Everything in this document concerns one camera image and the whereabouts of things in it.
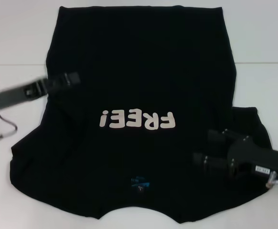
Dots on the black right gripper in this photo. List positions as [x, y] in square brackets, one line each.
[253, 157]

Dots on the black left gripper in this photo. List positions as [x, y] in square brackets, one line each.
[12, 95]

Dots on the black t-shirt with FREE print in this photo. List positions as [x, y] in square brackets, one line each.
[139, 71]

